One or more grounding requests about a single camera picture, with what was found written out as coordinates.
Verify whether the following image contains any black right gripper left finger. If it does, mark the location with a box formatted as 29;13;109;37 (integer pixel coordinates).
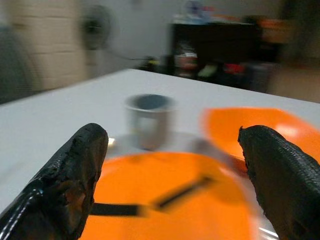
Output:
0;122;109;240

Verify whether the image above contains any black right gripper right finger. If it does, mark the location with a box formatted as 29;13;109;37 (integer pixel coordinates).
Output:
236;124;320;240

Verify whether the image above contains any silver metal spoon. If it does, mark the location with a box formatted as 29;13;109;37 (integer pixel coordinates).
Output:
192;139;248;173

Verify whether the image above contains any black chopstick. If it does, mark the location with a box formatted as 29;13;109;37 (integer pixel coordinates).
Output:
90;202;138;217
153;176;215;211

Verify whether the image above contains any orange bowl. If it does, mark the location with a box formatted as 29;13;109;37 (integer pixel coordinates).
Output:
199;106;320;166

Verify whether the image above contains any orange plate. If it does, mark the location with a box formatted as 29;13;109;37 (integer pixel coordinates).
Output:
78;151;261;240

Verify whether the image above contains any grey mug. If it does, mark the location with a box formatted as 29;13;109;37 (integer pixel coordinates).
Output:
123;93;177;151

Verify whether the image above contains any black storage shelf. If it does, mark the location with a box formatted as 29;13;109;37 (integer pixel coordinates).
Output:
169;21;283;88

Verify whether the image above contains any black standing fan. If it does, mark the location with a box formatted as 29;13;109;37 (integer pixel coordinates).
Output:
78;4;116;66

